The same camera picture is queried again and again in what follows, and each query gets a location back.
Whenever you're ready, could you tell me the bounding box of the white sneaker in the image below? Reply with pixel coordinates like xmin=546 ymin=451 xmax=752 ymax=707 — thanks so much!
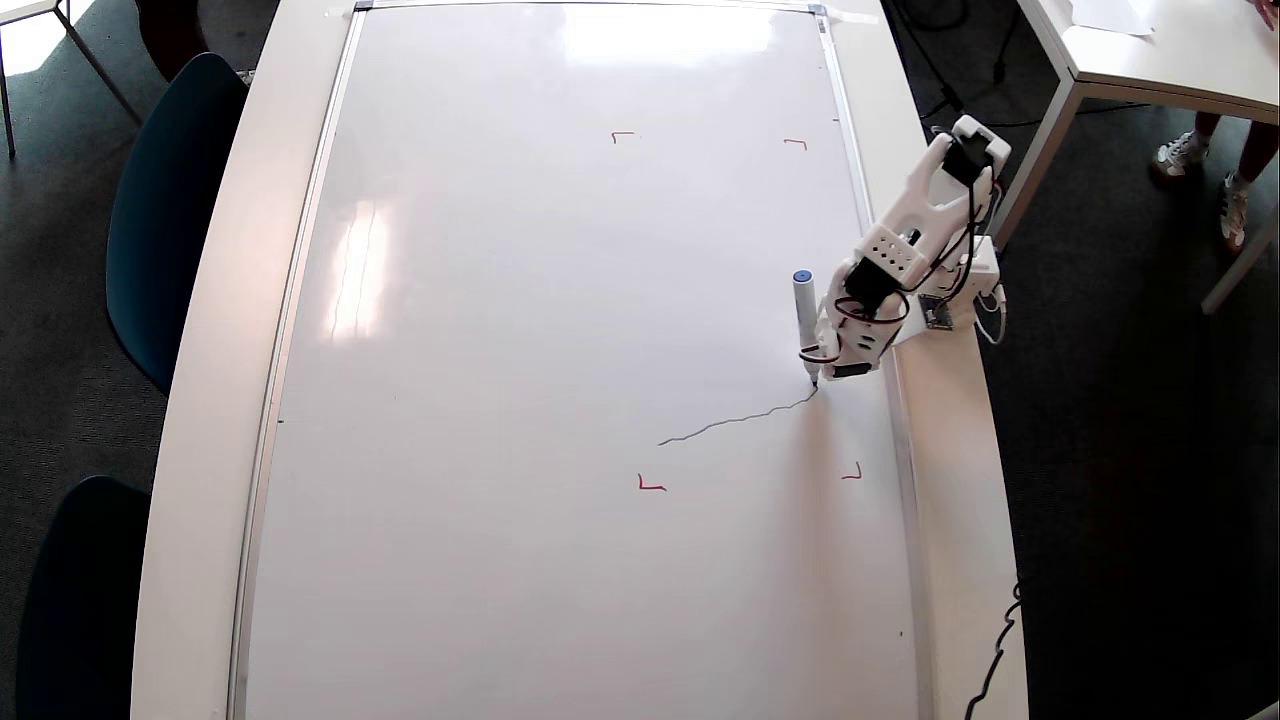
xmin=1217 ymin=172 xmax=1251 ymax=253
xmin=1150 ymin=130 xmax=1212 ymax=183

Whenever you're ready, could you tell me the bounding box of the white cable loop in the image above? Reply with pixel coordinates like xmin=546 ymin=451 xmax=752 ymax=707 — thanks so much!
xmin=974 ymin=283 xmax=1010 ymax=347

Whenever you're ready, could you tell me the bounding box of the white desk with metal legs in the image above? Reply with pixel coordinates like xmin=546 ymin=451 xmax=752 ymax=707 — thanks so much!
xmin=0 ymin=0 xmax=143 ymax=161

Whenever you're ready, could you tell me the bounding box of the black floor power cable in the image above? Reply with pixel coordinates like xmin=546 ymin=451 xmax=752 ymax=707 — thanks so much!
xmin=885 ymin=0 xmax=1151 ymax=131

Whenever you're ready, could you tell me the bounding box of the person in brown clothes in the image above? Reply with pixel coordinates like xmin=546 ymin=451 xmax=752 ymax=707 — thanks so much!
xmin=135 ymin=0 xmax=213 ymax=83

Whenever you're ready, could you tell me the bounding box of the white marker pen blue end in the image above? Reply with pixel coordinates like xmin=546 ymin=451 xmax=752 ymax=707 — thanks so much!
xmin=792 ymin=268 xmax=824 ymax=391

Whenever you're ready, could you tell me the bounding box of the black coiled cable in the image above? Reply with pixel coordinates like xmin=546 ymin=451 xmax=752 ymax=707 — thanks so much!
xmin=963 ymin=580 xmax=1024 ymax=720

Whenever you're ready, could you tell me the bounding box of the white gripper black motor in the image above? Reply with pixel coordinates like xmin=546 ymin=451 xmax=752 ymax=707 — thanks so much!
xmin=815 ymin=258 xmax=909 ymax=385

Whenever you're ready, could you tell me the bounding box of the dark blue chair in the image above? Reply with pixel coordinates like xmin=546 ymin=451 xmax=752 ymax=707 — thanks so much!
xmin=105 ymin=52 xmax=251 ymax=396
xmin=15 ymin=475 xmax=153 ymax=720

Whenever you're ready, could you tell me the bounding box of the white robot arm with base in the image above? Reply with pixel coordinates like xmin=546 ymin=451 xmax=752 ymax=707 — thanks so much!
xmin=855 ymin=113 xmax=1004 ymax=346

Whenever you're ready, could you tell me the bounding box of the white side table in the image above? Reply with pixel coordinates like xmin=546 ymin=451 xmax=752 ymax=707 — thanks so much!
xmin=985 ymin=0 xmax=1280 ymax=316

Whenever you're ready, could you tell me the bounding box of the large whiteboard with metal frame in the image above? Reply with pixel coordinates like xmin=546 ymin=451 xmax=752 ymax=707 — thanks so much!
xmin=228 ymin=0 xmax=938 ymax=720

